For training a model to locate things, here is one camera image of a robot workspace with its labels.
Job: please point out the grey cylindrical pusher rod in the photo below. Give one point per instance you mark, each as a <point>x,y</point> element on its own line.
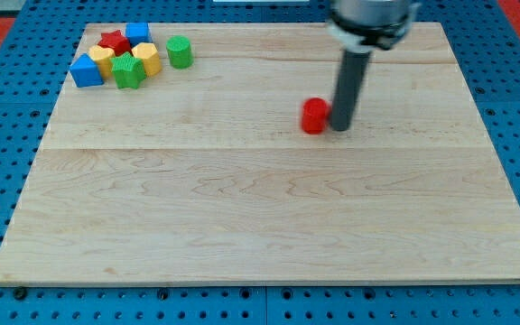
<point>352,71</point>

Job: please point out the red cylinder block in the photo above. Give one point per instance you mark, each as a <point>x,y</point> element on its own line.
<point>315,111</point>

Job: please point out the green cylinder block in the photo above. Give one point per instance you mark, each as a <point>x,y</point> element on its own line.
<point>179,52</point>

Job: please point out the light wooden board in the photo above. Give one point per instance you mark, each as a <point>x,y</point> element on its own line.
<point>203,176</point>

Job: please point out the yellow hexagon block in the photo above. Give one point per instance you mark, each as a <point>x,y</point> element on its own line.
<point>149,55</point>

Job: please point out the blue cube block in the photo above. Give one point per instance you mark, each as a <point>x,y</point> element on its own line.
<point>137,33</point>

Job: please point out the green star block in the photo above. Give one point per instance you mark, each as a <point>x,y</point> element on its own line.
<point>128,71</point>

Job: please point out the red star block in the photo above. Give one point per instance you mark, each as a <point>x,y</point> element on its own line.
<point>115,41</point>

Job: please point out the yellow heart block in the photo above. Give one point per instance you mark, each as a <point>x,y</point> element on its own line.
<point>102,56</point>

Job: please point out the blue triangular prism block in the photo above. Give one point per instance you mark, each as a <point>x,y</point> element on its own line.
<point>85,72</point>

